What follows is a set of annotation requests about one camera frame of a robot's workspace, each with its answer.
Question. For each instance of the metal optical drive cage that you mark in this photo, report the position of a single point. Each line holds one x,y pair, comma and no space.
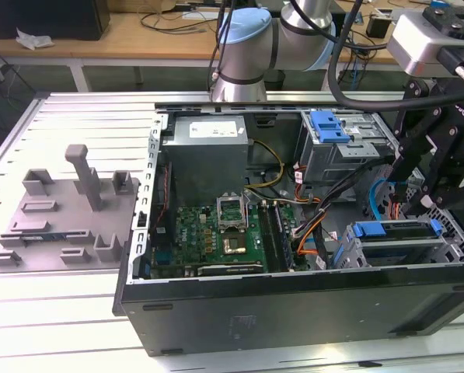
325,163

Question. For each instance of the white crumpled plastic bag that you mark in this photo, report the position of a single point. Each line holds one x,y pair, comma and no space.
33,40

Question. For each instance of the black RAM slot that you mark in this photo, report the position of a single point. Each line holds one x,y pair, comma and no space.
268,237

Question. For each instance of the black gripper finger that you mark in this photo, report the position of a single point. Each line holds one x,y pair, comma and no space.
402,155
443,163

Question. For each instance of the small black box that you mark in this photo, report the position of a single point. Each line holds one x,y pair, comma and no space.
377,26

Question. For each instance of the CPU socket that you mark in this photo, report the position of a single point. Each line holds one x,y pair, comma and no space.
233,245

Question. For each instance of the green motherboard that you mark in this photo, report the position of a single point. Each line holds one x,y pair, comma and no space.
192,233

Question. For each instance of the grey parts rack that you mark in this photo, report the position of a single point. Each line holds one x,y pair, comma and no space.
60,217

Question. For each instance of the metal disk bay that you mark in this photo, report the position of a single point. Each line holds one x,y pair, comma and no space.
451,248

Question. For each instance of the grey power supply unit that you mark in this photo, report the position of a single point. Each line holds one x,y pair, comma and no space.
204,163

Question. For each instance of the wooden desk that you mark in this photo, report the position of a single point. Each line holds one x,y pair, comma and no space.
99,48

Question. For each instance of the large black box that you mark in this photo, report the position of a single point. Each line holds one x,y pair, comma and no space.
41,19

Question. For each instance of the green RAM stick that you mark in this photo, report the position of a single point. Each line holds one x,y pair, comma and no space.
41,237

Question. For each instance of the black graphics card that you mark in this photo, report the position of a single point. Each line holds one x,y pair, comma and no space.
229,269

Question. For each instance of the hard disk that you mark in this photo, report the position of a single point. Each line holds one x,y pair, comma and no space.
371,229

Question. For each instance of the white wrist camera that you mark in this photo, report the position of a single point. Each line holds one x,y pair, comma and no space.
414,42

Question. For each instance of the black PC case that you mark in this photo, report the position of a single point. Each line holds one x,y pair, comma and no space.
294,311

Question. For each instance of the blue plastic cage latch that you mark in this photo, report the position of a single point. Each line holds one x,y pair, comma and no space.
326,128

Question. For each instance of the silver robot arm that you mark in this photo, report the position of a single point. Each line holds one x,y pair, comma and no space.
290,42

